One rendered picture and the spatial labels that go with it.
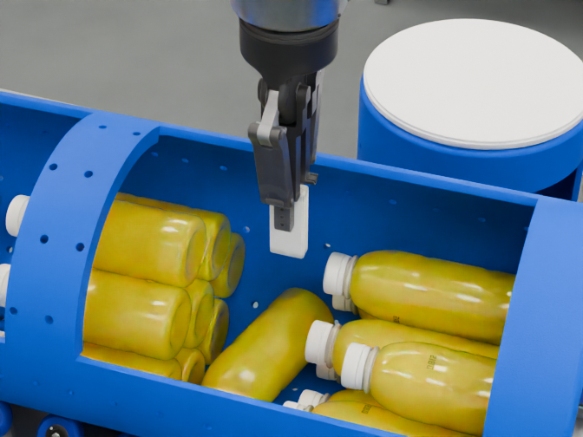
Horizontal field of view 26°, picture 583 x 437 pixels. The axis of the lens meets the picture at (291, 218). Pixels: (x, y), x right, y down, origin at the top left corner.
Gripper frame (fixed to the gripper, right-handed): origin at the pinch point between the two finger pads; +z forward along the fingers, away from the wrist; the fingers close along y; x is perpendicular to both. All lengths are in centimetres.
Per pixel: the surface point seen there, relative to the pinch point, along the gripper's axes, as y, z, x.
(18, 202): -0.4, 4.4, 25.9
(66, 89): 172, 120, 119
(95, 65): 186, 120, 117
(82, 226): -7.8, -1.3, 15.3
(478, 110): 44.5, 15.9, -8.6
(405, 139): 38.8, 17.7, -1.4
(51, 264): -10.5, 1.0, 17.1
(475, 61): 55, 16, -6
